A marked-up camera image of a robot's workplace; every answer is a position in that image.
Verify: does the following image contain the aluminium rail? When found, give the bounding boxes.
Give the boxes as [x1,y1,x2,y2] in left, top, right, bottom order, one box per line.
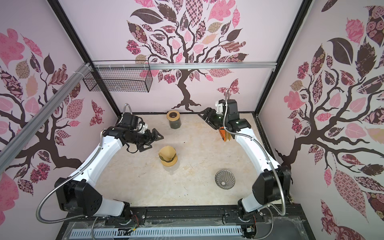
[94,62,277,70]
[1,63,91,173]

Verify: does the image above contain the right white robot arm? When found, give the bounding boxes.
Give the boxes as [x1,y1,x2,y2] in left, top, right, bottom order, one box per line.
[198,108,291,216]

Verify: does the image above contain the black wire basket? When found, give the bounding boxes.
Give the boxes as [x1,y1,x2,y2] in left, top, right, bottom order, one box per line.
[83,60,153,93]

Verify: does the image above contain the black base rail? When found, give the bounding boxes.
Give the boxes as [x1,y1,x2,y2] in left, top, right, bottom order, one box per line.
[56,204,315,240]

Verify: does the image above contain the rear aluminium rail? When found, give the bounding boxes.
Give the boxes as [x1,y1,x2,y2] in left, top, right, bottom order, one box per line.
[94,62,277,70]

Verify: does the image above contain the left metal cable conduit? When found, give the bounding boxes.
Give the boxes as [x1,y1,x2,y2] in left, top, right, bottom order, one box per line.
[35,102,133,224]

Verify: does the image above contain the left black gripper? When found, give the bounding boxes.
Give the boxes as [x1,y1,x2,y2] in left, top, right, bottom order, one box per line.
[126,128,163,152]

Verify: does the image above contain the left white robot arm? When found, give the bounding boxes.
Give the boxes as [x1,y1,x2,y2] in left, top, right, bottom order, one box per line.
[55,127,164,219]

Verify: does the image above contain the white slotted cable duct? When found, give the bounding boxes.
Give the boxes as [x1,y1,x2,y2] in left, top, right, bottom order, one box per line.
[68,226,243,240]

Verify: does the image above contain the metal cable conduit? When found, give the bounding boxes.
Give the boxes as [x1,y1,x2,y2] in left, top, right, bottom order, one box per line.
[221,89,287,240]
[35,102,133,224]

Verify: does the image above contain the right metal cable conduit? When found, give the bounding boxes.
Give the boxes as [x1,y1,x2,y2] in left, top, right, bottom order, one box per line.
[221,89,287,240]

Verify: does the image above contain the grey glass measuring cup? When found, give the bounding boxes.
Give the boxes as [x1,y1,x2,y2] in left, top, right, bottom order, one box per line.
[169,119,182,129]

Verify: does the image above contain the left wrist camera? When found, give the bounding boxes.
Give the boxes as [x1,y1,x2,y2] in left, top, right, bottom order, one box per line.
[117,113,148,133]

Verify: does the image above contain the grey glass dripper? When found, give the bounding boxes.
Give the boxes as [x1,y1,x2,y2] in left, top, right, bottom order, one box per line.
[215,170,236,190]

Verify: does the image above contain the left aluminium rail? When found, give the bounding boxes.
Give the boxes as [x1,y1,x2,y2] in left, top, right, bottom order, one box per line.
[1,63,91,173]

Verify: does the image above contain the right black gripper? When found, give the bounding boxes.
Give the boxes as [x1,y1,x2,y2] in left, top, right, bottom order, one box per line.
[198,107,228,128]

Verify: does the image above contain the orange coffee filter pack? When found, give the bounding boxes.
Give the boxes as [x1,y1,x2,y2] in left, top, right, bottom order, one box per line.
[219,127,233,142]

